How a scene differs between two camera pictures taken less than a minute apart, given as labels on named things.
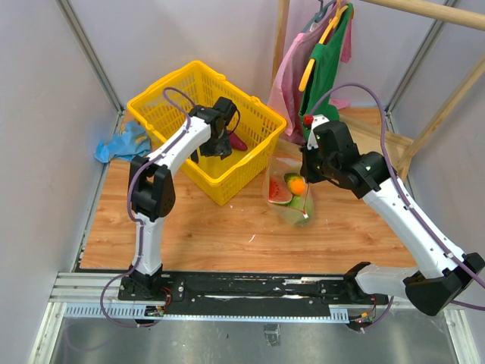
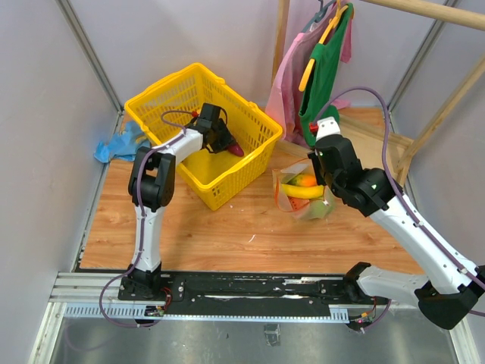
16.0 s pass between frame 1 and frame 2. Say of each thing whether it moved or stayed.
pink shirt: stayed
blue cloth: stayed
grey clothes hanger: stayed
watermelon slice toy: moved
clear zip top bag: moved
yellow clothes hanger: stayed
